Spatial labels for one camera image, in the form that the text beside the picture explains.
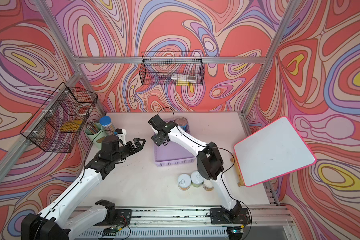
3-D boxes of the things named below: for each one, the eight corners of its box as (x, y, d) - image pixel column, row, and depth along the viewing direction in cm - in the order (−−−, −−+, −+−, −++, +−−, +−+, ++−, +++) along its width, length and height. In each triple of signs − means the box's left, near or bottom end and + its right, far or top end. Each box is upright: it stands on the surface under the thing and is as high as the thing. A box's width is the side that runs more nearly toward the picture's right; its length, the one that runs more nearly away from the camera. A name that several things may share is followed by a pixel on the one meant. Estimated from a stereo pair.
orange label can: (177, 190, 83) (177, 187, 79) (178, 177, 88) (177, 174, 84) (190, 190, 83) (191, 187, 79) (190, 177, 88) (190, 174, 84)
